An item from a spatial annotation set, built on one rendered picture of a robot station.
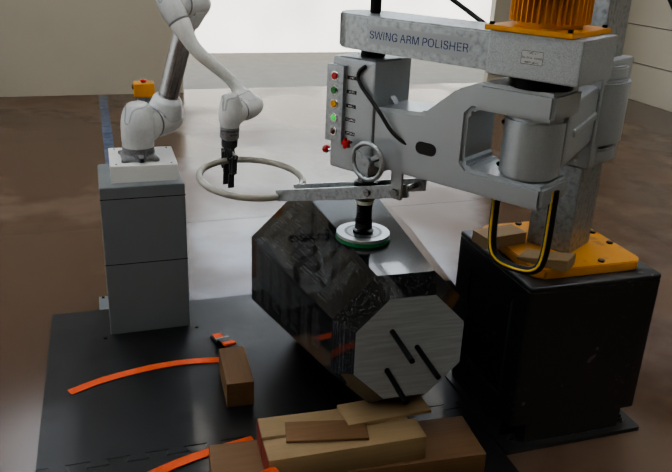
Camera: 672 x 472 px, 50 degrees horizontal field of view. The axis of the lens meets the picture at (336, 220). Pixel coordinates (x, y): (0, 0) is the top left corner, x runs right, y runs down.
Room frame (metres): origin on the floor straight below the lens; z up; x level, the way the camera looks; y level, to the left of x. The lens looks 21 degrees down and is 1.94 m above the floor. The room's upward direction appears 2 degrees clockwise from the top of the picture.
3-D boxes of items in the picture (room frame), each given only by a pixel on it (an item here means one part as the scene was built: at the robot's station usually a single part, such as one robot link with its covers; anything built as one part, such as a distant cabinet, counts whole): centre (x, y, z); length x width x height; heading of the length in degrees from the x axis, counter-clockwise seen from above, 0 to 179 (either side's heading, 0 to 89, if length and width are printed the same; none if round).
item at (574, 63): (2.46, -0.38, 1.62); 0.96 x 0.25 x 0.17; 50
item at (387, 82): (2.63, -0.17, 1.32); 0.36 x 0.22 x 0.45; 50
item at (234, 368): (2.80, 0.42, 0.07); 0.30 x 0.12 x 0.12; 16
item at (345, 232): (2.68, -0.11, 0.84); 0.21 x 0.21 x 0.01
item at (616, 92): (2.66, -0.84, 1.36); 0.74 x 0.34 x 0.25; 151
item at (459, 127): (2.42, -0.40, 1.30); 0.74 x 0.23 x 0.49; 50
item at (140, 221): (3.46, 0.99, 0.40); 0.50 x 0.50 x 0.80; 19
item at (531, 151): (2.26, -0.62, 1.34); 0.19 x 0.19 x 0.20
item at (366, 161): (2.52, -0.13, 1.20); 0.15 x 0.10 x 0.15; 50
